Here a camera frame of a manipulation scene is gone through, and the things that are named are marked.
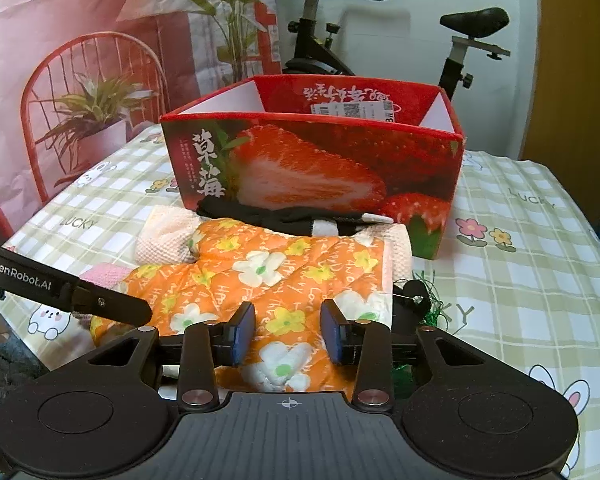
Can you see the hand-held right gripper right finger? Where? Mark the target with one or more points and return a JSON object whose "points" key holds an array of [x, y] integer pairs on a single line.
{"points": [[331, 334]]}

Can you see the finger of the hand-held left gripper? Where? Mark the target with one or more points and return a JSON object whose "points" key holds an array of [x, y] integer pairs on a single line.
{"points": [[115, 306]]}

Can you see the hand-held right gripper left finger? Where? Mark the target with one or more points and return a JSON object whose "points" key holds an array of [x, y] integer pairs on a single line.
{"points": [[242, 334]]}

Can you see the orange floral cloth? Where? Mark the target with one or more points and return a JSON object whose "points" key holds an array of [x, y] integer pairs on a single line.
{"points": [[290, 265]]}

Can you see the green fuzzy sock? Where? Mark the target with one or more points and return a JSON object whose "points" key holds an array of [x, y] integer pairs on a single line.
{"points": [[437, 310]]}

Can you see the red strawberry print box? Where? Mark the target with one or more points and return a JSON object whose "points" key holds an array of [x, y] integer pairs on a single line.
{"points": [[300, 170]]}

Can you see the cream knitted towel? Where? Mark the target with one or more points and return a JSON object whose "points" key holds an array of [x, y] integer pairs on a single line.
{"points": [[165, 240]]}

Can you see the grey fluffy rug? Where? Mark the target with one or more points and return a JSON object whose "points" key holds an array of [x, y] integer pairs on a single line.
{"points": [[5, 385]]}

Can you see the black cloth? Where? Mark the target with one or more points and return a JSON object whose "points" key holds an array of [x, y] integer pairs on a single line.
{"points": [[280, 220]]}

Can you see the green checked bed sheet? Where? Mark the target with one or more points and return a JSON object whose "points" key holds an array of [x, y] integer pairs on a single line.
{"points": [[505, 270]]}

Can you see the red printed backdrop cloth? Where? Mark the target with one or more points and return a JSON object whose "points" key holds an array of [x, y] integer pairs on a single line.
{"points": [[80, 10]]}

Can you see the wooden door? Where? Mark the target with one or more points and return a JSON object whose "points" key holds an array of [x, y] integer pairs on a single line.
{"points": [[570, 85]]}

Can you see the black exercise bike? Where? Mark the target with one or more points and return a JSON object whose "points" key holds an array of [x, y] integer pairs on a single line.
{"points": [[472, 19]]}

